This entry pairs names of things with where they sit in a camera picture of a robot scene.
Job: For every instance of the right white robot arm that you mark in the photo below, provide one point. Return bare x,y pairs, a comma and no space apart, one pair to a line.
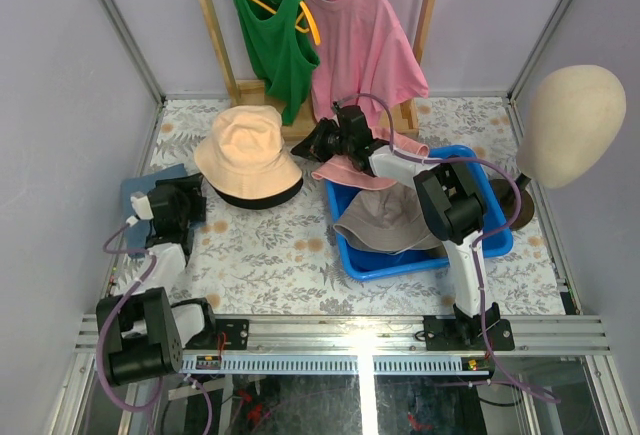
451,203

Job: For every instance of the green tank top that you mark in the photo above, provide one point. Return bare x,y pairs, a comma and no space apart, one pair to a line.
280,54

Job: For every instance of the beige mannequin head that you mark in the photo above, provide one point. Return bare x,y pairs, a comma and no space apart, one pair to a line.
575,115

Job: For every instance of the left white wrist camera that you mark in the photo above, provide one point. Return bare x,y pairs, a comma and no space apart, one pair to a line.
142,211

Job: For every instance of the aluminium rail base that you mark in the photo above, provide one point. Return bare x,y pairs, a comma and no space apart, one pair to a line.
389,345

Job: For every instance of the pink t-shirt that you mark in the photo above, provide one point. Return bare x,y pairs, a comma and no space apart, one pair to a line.
363,49

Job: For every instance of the folded blue cloth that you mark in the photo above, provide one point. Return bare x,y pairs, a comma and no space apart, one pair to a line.
142,235

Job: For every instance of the wooden clothes rack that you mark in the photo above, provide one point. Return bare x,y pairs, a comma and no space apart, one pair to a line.
252,92

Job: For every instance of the peach bucket hat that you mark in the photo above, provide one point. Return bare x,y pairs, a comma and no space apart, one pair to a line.
245,156

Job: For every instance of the pink bucket hat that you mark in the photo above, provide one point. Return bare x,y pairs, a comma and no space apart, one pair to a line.
341,171

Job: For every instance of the grey bucket hat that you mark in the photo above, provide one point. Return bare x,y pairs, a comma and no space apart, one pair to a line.
386,221

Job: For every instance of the black bucket hat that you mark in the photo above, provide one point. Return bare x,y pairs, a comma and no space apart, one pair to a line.
265,202

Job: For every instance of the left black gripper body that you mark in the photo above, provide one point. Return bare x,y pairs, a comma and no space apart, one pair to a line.
189,195

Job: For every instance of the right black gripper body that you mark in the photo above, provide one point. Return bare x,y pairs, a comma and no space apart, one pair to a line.
334,142

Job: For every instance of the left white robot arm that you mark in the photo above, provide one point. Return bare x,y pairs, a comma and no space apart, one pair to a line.
141,334

